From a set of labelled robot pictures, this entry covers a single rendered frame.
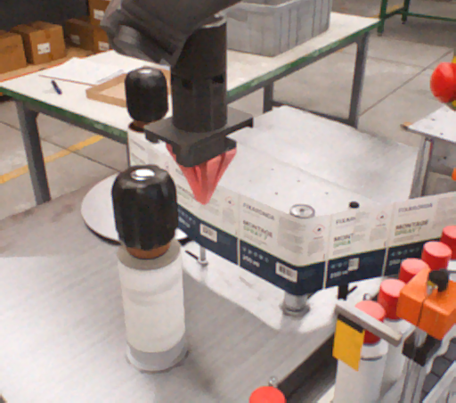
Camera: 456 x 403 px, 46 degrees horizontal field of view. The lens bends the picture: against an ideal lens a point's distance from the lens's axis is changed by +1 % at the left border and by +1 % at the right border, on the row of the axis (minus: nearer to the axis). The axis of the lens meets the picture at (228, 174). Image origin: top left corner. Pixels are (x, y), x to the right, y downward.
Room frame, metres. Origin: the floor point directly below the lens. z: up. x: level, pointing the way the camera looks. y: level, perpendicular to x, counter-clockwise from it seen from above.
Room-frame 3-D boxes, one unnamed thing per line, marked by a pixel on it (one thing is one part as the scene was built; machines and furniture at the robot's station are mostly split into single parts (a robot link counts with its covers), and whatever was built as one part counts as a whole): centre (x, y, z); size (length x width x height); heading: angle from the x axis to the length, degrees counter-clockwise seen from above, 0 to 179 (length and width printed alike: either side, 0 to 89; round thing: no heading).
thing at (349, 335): (0.39, -0.12, 1.09); 0.03 x 0.01 x 0.06; 45
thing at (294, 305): (0.67, -0.11, 0.97); 0.05 x 0.05 x 0.19
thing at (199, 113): (0.52, 0.03, 1.29); 0.10 x 0.07 x 0.07; 136
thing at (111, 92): (1.91, 0.32, 0.82); 0.34 x 0.24 x 0.03; 149
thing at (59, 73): (2.07, 0.59, 0.81); 0.38 x 0.36 x 0.02; 143
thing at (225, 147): (0.51, 0.04, 1.22); 0.07 x 0.07 x 0.09; 46
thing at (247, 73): (2.51, 0.02, 0.40); 1.90 x 0.75 x 0.80; 143
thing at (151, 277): (0.58, 0.11, 1.03); 0.09 x 0.09 x 0.30
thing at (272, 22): (2.67, -0.20, 0.91); 0.60 x 0.40 x 0.22; 146
